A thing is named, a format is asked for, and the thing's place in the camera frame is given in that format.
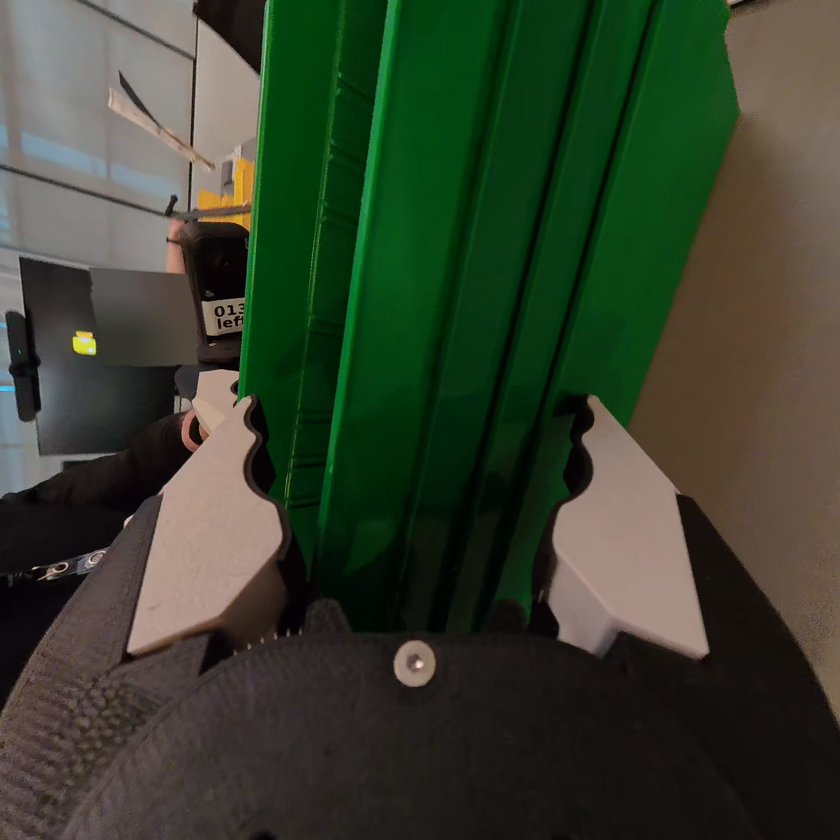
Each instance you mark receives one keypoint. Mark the green plastic bin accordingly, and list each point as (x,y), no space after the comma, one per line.
(459,262)

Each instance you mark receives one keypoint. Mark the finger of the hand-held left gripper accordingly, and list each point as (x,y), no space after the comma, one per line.
(213,394)

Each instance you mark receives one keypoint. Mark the yellow object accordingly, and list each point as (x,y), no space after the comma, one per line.
(243,180)

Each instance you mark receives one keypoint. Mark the person's black clothing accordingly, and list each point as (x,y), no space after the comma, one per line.
(39,623)

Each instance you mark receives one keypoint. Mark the person's left hand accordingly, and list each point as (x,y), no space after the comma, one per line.
(192,430)

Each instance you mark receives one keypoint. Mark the person's left forearm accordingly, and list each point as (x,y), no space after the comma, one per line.
(118,466)

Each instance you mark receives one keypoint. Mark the black computer monitor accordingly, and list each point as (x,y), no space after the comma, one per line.
(59,407)

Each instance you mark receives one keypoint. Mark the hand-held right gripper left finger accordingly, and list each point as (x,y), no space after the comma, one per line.
(210,538)

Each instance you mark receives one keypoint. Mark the black device with blue light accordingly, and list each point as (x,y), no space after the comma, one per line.
(25,387)

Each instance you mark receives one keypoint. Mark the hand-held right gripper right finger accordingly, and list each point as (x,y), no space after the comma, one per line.
(630,538)

